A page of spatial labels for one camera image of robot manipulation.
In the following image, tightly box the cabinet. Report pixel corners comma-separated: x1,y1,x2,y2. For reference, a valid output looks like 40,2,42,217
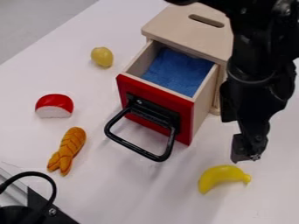
140,3,235,116

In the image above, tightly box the blue cloth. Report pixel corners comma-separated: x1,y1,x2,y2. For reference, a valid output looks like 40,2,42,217
140,46,217,99

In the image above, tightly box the yellow toy lemon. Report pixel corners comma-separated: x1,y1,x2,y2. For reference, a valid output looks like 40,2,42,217
89,46,115,68

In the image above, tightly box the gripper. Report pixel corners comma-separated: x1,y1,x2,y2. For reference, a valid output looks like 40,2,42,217
218,59,298,164

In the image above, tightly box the yellow toy banana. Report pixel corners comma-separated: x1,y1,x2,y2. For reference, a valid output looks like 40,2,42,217
197,164,254,195

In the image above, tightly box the drawer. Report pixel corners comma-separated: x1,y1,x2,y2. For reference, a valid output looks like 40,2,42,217
102,38,222,163

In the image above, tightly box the orange toy fried shrimp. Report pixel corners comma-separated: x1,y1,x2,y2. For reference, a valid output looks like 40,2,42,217
45,126,88,177

